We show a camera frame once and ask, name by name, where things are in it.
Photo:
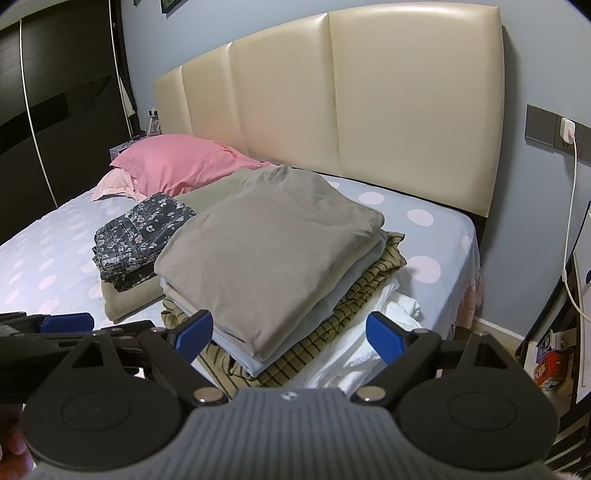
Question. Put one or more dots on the white charger plug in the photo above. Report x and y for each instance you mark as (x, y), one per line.
(567, 131)

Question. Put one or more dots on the dark floral jeans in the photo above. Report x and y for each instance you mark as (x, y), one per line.
(138, 230)

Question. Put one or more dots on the black wardrobe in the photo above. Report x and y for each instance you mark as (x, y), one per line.
(60, 115)

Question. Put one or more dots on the beige shirt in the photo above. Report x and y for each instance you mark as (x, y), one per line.
(268, 240)

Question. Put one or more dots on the white nightstand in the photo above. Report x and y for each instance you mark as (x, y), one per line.
(122, 148)

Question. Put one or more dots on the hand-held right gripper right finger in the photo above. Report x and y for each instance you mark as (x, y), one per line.
(385, 339)

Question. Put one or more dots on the olive striped garment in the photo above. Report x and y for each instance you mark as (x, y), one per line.
(323, 332)

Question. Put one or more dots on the light pink pillow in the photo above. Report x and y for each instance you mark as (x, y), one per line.
(113, 184)

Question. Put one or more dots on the cream padded headboard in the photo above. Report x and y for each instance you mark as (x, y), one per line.
(369, 115)

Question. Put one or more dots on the grey wall outlet panel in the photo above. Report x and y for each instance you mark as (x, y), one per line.
(540, 124)

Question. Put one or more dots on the dark framed wall picture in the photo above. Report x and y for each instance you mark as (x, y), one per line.
(173, 4)

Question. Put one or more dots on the white hanging cloth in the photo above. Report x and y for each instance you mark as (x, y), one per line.
(129, 104)

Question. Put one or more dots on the person's left hand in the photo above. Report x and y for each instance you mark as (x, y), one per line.
(11, 438)

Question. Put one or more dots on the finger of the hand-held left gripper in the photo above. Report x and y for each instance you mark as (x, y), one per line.
(64, 322)
(60, 337)

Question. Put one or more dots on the orange box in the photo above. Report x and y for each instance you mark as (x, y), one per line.
(551, 369)

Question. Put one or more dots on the olive khaki garment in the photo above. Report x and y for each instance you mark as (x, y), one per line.
(129, 300)

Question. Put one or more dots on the pink bed skirt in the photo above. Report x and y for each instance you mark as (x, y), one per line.
(471, 300)

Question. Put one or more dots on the black side shelf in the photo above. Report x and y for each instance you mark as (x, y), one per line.
(577, 429)

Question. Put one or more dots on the polka dot bed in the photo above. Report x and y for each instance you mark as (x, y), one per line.
(51, 240)

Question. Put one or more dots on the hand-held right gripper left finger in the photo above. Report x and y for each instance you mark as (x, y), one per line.
(194, 334)

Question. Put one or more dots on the pale grey garment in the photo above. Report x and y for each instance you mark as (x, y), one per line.
(258, 367)

